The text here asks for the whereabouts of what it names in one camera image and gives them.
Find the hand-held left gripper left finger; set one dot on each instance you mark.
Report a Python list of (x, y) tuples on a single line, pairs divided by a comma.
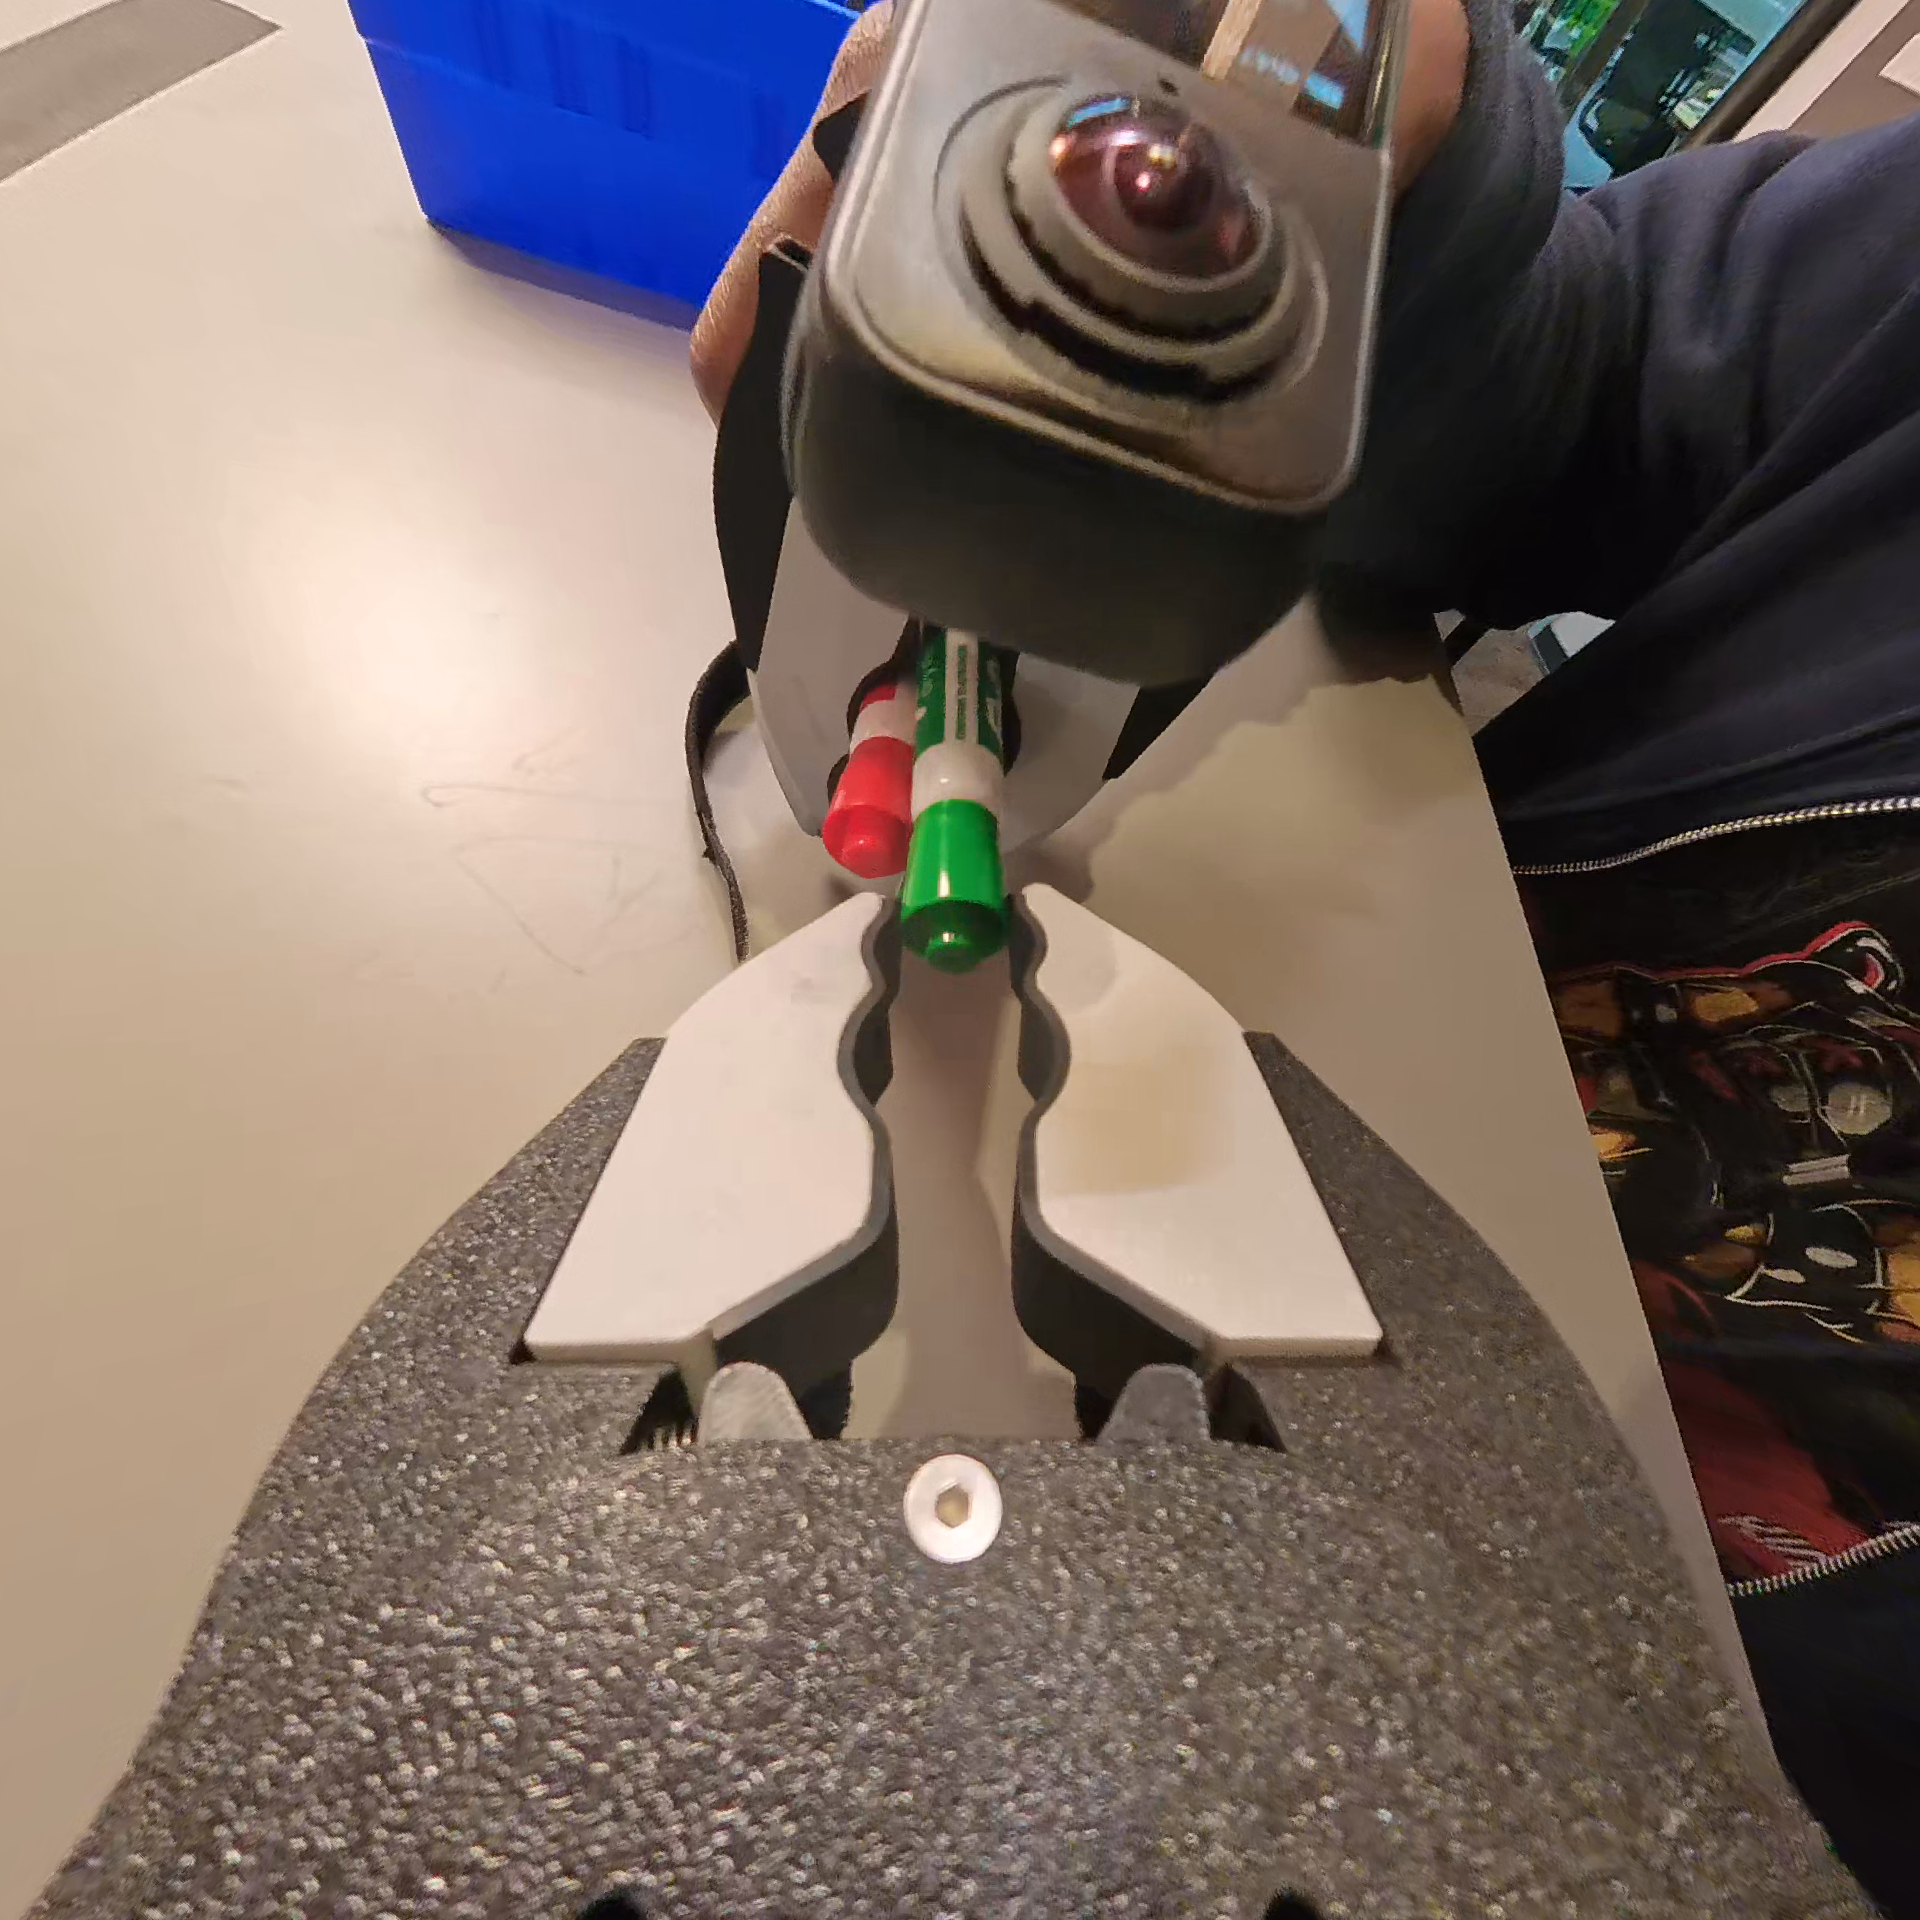
[(711, 1198)]

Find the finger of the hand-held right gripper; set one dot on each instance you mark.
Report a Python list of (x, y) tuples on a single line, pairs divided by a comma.
[(809, 711), (1082, 746)]

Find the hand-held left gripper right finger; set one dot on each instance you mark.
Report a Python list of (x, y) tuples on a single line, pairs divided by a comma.
[(1202, 1198)]

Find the red dry erase marker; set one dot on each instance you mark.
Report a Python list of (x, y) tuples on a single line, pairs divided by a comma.
[(874, 808)]

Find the green dry erase marker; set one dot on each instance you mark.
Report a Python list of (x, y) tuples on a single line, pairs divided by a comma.
[(954, 871)]

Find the blue plastic bin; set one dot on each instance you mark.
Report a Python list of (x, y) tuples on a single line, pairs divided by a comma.
[(604, 138)]

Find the person's right forearm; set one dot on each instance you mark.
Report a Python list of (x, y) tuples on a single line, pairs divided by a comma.
[(1674, 368)]

